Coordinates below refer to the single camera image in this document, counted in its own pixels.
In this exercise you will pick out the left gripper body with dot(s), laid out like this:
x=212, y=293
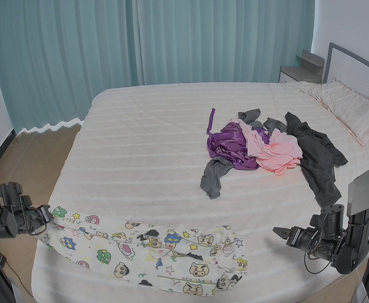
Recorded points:
x=36, y=218

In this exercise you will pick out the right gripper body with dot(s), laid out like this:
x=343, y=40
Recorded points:
x=296, y=237

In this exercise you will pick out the white printed pyjama top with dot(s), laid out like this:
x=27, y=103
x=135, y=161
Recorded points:
x=124, y=254

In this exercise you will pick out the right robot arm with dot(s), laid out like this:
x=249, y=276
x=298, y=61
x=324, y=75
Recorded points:
x=361, y=232

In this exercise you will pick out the bed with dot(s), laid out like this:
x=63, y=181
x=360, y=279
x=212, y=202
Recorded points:
x=156, y=137

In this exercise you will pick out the dark grey garment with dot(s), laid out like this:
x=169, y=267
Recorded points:
x=317, y=159

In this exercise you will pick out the pink garment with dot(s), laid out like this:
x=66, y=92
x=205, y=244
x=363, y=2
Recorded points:
x=279, y=150

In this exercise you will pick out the purple garment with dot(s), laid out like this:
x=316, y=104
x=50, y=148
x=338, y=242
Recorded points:
x=228, y=144

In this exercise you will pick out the cream pillow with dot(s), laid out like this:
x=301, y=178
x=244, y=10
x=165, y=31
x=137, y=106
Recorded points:
x=352, y=109

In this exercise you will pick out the grey and white bedside table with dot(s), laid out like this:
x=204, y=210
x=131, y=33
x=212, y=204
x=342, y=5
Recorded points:
x=301, y=71

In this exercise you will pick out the blue-green curtain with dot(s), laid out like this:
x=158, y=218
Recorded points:
x=64, y=49
x=222, y=27

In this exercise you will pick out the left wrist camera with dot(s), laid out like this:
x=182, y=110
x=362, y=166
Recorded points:
x=26, y=201

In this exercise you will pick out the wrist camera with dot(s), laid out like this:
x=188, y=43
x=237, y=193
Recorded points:
x=314, y=222
x=26, y=201

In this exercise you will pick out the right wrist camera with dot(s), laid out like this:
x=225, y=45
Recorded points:
x=314, y=222

